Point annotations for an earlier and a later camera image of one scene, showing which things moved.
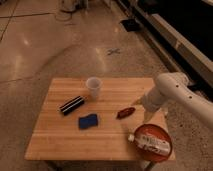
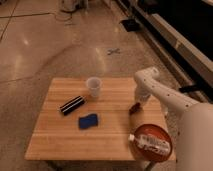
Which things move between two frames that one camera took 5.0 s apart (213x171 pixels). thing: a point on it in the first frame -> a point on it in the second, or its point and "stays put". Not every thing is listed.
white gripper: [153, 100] -> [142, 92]
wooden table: [73, 126] stays put
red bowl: [153, 130] stays put
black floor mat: [130, 25] stays put
